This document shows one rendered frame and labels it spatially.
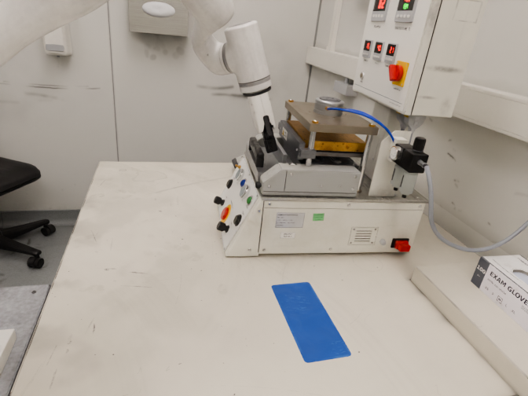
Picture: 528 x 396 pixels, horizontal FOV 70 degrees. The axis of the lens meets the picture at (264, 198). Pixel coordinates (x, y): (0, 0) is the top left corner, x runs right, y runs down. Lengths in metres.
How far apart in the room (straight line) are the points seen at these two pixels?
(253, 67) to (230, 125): 1.55
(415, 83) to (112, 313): 0.83
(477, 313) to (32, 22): 0.96
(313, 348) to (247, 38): 0.70
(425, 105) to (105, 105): 1.88
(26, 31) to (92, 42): 1.78
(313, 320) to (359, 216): 0.32
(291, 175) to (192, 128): 1.60
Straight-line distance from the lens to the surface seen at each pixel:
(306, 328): 0.83
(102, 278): 0.95
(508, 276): 1.00
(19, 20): 0.62
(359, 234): 1.06
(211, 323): 0.82
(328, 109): 1.01
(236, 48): 0.96
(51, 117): 2.52
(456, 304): 0.97
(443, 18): 0.98
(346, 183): 0.98
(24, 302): 0.94
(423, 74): 0.98
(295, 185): 0.93
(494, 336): 0.93
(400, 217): 1.09
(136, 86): 2.41
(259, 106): 0.97
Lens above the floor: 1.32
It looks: 25 degrees down
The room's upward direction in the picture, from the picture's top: 7 degrees clockwise
